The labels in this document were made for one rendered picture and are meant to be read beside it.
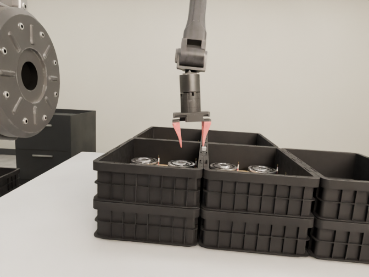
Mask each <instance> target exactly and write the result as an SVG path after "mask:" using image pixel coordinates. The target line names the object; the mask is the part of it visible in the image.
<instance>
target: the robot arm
mask: <svg viewBox="0 0 369 277"><path fill-rule="evenodd" d="M206 3H207V0H189V11H188V20H187V23H186V27H185V29H184V32H183V38H182V41H181V48H177V49H176V53H175V63H177V67H176V68H177V69H178V70H182V71H185V73H183V75H180V101H181V112H174V113H173V118H180V119H173V120H172V125H173V127H174V129H175V131H176V133H177V136H178V139H179V142H180V147H182V140H181V129H180V121H185V122H199V121H201V122H202V146H203V147H204V144H205V138H206V135H207V133H208V130H209V128H210V125H211V119H210V118H205V119H204V118H203V117H210V112H208V111H201V105H200V74H197V73H199V72H205V70H206V60H207V54H208V52H207V51H206V50H205V48H206V27H205V14H206Z"/></svg>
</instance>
